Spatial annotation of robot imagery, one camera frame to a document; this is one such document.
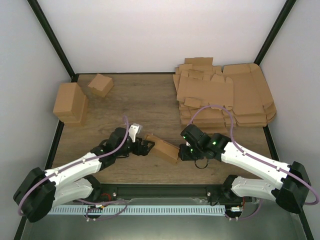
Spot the small folded cardboard box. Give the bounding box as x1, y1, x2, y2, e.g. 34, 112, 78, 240
87, 74, 114, 98

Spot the light blue slotted cable duct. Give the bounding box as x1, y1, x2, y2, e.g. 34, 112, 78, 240
48, 205, 226, 217

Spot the large folded cardboard box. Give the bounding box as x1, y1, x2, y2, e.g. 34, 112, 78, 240
53, 82, 89, 127

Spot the stack of flat cardboard blanks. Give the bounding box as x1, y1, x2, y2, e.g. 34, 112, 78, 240
172, 57, 234, 134

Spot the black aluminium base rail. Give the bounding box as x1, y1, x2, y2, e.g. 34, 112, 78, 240
72, 183, 296, 201

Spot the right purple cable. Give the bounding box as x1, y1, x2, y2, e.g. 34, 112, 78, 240
191, 104, 320, 222

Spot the black frame post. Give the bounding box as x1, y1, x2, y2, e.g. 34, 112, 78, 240
27, 0, 76, 79
254, 0, 297, 66

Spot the left black frame post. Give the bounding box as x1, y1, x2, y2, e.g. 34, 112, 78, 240
27, 0, 76, 79

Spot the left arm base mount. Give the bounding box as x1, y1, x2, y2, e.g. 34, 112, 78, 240
80, 184, 117, 203

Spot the right black frame post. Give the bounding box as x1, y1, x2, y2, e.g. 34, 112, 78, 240
254, 0, 297, 66

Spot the large flat cardboard blanks stack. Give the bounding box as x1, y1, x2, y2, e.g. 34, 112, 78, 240
221, 62, 277, 127

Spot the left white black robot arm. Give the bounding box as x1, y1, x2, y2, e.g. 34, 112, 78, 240
13, 124, 155, 223

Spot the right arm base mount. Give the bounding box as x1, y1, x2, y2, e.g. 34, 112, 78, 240
205, 184, 252, 205

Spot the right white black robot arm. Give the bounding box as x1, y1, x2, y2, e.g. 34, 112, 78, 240
178, 124, 311, 214

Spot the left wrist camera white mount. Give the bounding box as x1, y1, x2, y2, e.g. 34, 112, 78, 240
128, 123, 143, 143

